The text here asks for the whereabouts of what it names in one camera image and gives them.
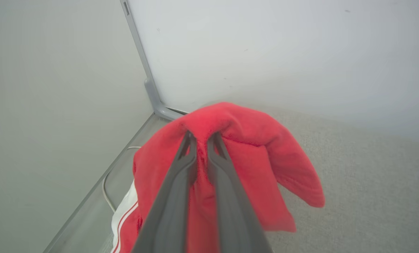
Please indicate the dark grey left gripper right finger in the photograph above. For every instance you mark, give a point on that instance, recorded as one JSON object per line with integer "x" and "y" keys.
{"x": 234, "y": 211}

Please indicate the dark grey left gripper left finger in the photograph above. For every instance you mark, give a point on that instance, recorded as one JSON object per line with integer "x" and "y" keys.
{"x": 170, "y": 207}

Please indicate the red garment with white trim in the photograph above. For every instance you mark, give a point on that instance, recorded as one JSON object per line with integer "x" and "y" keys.
{"x": 262, "y": 158}

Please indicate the grey panel bottom rail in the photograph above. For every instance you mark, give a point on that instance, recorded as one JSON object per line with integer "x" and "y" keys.
{"x": 88, "y": 196}

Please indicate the grey metal panel post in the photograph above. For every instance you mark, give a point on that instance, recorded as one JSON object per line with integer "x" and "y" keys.
{"x": 149, "y": 84}

